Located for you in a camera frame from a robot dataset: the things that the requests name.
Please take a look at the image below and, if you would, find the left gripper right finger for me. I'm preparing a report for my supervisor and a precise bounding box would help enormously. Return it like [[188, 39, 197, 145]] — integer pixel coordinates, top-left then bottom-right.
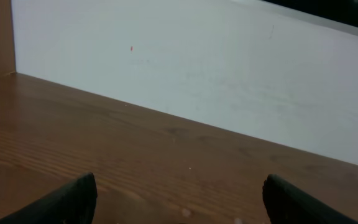
[[262, 174, 358, 224]]

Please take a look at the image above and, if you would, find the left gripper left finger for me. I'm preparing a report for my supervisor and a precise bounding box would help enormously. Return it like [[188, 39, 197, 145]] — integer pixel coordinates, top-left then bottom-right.
[[0, 172, 98, 224]]

